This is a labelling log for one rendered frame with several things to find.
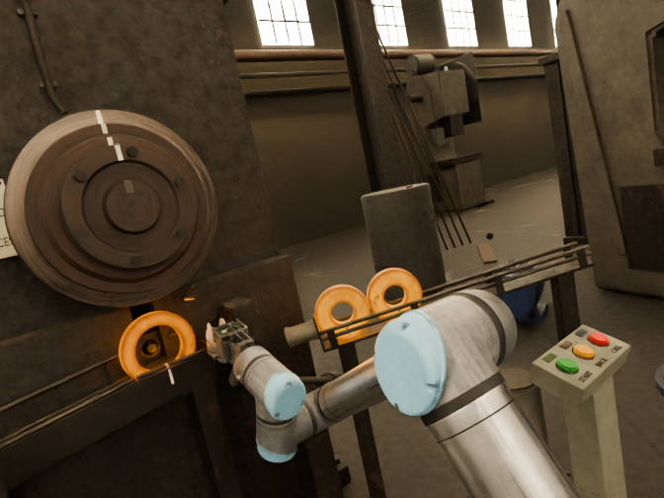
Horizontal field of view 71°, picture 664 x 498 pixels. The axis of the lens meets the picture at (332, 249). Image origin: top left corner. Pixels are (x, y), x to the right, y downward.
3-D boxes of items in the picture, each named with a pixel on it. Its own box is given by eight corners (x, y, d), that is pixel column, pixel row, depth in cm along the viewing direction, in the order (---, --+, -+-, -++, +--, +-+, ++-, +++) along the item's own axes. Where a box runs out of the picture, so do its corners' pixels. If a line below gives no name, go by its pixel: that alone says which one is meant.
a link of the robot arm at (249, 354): (278, 379, 109) (241, 397, 103) (266, 370, 112) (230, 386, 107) (276, 347, 105) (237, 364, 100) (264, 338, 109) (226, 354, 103)
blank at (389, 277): (360, 277, 134) (361, 280, 131) (410, 260, 134) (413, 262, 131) (375, 326, 136) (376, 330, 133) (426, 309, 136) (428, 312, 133)
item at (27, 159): (39, 332, 106) (-27, 124, 99) (225, 274, 133) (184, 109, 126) (41, 336, 101) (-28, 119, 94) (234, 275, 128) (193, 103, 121)
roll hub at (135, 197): (79, 283, 102) (41, 156, 98) (199, 250, 118) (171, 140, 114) (84, 284, 98) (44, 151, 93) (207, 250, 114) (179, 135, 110)
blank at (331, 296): (308, 293, 134) (307, 296, 131) (359, 277, 134) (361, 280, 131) (324, 343, 136) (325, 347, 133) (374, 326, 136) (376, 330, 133)
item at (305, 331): (290, 344, 137) (284, 325, 136) (319, 334, 137) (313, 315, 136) (290, 351, 131) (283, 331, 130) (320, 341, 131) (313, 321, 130)
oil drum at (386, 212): (365, 297, 407) (345, 198, 394) (410, 278, 442) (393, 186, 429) (415, 303, 360) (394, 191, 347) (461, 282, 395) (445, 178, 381)
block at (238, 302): (233, 379, 139) (213, 303, 135) (256, 369, 143) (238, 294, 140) (250, 388, 130) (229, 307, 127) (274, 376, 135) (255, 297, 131)
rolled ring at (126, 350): (186, 302, 122) (182, 301, 125) (113, 327, 112) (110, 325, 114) (203, 368, 125) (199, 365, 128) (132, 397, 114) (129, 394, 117)
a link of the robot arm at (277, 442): (313, 450, 107) (314, 406, 102) (270, 474, 100) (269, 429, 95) (290, 426, 113) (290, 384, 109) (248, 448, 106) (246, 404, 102)
